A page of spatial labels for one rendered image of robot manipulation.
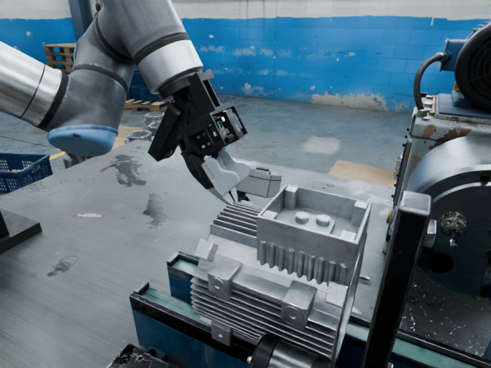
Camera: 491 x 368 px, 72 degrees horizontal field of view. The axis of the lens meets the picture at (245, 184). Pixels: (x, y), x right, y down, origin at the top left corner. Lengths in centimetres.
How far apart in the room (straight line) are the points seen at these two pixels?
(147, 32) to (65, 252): 68
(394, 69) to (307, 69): 135
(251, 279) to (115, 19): 40
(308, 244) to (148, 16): 37
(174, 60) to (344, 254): 34
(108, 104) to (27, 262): 59
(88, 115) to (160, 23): 17
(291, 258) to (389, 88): 556
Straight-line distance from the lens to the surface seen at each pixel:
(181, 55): 51
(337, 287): 41
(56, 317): 85
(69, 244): 106
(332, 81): 602
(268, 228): 41
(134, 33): 53
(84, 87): 56
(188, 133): 51
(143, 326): 68
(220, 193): 54
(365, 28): 587
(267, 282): 44
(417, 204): 25
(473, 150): 69
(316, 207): 49
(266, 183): 68
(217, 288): 44
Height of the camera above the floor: 136
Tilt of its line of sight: 27 degrees down
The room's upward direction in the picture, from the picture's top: straight up
